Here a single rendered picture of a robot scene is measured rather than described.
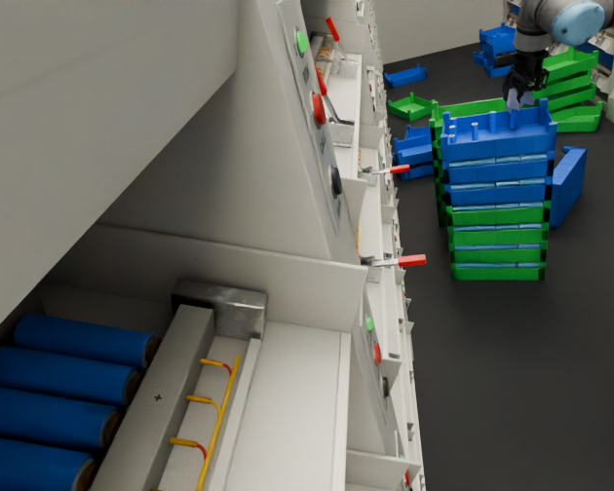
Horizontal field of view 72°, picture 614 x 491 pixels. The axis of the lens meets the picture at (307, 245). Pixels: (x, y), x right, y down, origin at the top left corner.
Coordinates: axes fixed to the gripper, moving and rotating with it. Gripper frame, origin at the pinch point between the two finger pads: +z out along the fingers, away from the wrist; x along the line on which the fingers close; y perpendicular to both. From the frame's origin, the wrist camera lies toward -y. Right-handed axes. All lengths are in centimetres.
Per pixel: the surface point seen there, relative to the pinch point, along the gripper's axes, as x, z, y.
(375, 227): -65, -31, 54
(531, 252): -4.0, 37.5, 27.8
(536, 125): 6.4, 6.2, 4.2
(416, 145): 6, 69, -77
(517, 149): -8.6, 1.9, 15.7
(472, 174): -19.0, 10.1, 11.7
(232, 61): -79, -75, 82
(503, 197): -11.5, 17.4, 18.1
